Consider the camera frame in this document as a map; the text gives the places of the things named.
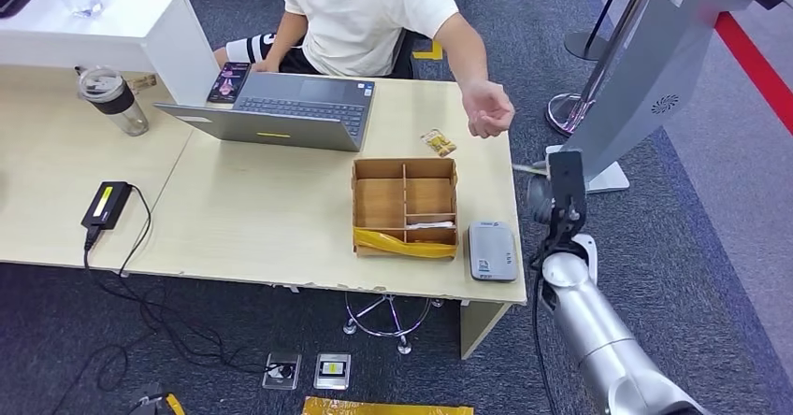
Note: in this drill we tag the person's right hand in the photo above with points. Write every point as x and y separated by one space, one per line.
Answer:
266 65

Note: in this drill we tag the person's left hand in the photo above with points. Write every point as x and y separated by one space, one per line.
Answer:
489 109

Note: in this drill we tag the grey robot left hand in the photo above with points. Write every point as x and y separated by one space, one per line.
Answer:
147 400

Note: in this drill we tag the white card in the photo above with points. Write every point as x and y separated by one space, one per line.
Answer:
432 225

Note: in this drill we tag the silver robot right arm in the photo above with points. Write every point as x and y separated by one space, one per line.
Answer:
595 325

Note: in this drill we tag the person's left forearm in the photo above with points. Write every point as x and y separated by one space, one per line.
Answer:
464 53

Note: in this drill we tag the person's right forearm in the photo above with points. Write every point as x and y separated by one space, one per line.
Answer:
285 40

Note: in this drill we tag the person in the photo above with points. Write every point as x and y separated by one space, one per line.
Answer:
365 16

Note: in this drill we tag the grey white card reader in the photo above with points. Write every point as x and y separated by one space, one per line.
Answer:
492 251

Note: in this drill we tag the black phone with pink screen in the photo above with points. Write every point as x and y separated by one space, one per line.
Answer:
228 82

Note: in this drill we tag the grey laptop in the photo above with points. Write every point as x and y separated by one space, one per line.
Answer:
297 112

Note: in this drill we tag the open floor socket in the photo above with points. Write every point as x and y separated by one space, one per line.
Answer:
282 370

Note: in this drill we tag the wooden divided box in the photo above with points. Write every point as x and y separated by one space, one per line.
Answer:
379 205

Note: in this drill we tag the white desk riser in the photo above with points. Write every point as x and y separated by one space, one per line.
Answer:
124 28

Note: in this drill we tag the clear tumbler with black band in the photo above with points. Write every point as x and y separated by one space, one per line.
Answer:
118 102

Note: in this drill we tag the grey kiosk stand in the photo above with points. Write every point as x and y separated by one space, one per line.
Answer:
657 59

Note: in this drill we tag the closed floor socket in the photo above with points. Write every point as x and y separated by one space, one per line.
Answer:
332 371

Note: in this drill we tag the black power adapter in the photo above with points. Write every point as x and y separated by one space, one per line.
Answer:
106 205

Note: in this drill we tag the yellow wrapped package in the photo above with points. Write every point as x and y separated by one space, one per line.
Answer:
384 407

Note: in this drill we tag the chrome stool base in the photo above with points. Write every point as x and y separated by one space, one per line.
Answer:
387 332

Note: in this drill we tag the red barrier belt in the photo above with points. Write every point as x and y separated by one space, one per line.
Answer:
753 65

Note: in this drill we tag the chrome stanchion post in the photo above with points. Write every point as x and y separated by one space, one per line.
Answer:
570 115

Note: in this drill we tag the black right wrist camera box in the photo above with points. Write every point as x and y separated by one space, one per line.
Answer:
567 183

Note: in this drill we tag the black stanchion post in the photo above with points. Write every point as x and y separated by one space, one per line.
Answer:
585 47

